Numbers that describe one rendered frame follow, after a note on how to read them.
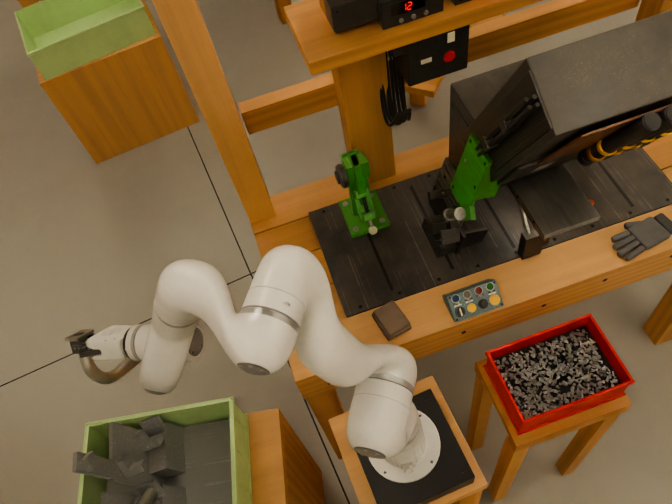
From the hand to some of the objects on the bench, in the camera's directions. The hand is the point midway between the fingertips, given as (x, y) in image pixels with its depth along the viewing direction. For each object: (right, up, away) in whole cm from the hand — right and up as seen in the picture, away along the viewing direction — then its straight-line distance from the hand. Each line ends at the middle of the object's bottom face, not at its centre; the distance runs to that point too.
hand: (84, 343), depth 142 cm
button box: (+100, +5, +35) cm, 106 cm away
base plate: (+109, +35, +51) cm, 125 cm away
